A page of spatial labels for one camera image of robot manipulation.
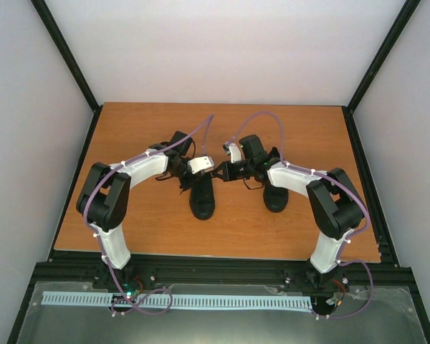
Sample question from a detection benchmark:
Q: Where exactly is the black sneaker one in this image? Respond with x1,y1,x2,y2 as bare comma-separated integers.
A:
180,173,216,221

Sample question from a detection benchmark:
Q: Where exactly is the black sneaker with laces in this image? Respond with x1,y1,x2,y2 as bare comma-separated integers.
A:
263,182,289,213

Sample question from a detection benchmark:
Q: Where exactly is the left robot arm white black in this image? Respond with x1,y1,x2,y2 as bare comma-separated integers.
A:
76,131,201,289

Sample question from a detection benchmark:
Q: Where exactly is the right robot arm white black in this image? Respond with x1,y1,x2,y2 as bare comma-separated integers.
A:
211,135,368,290

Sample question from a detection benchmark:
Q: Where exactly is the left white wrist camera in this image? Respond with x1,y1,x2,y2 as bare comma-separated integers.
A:
188,156,214,174

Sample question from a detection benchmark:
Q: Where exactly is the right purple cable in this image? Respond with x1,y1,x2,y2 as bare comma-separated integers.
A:
226,112,375,320

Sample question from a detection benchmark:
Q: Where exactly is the purple cable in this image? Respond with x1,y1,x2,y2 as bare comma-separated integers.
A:
226,112,375,320
82,114,215,316

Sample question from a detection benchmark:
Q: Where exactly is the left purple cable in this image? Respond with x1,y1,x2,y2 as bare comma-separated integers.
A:
82,114,215,316

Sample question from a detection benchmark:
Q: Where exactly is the white slotted cable duct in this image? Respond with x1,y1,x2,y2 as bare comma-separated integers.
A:
41,291,312,312

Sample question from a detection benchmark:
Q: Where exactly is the grey metal base plate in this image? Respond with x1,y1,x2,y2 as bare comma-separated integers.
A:
16,282,426,343

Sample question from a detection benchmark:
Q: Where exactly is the left black corner post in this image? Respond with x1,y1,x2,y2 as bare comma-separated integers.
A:
29,0,102,113

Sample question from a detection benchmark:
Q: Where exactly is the black corner post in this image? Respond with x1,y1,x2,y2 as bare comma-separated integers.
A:
345,0,422,112
29,0,102,113

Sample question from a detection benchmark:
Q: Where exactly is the right black corner post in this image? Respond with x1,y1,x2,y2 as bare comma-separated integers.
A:
345,0,422,112

